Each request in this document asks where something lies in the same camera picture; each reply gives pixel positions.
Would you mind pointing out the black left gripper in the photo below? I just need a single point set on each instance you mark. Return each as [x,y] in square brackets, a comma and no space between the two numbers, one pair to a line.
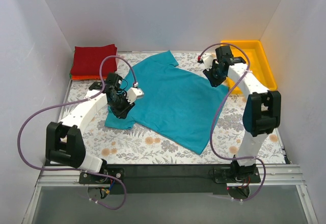
[122,107]

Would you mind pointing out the folded pink t-shirt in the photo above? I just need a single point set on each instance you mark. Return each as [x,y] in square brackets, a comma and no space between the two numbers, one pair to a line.
[117,59]

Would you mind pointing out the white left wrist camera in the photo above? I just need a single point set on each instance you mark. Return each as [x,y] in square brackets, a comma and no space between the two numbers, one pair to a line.
[133,94]

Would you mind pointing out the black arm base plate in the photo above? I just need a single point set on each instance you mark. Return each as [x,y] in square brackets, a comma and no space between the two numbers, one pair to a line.
[173,178]

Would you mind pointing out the aluminium frame rail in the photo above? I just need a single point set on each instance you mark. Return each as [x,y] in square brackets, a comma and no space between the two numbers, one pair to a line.
[276,174]

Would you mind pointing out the yellow plastic tray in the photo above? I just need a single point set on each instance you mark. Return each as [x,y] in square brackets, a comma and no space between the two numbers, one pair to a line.
[259,63]

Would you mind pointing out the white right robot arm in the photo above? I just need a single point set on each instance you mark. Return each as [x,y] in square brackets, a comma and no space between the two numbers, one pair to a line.
[262,112]

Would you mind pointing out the teal t-shirt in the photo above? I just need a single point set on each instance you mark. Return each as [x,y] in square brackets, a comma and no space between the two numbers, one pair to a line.
[177,104]

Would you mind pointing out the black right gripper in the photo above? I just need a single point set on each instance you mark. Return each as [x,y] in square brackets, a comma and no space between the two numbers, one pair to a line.
[215,76]

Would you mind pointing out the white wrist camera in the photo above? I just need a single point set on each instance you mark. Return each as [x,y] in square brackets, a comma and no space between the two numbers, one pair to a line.
[208,60]
[133,94]

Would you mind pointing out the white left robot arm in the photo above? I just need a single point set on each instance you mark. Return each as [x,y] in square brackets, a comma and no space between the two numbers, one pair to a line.
[64,139]

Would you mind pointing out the folded red t-shirt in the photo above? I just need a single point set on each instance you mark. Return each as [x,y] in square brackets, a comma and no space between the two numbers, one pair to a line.
[87,60]

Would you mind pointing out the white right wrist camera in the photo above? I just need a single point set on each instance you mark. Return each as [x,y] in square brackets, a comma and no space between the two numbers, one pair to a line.
[208,60]

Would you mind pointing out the folded orange t-shirt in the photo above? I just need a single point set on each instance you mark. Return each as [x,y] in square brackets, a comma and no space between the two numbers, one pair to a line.
[85,77]

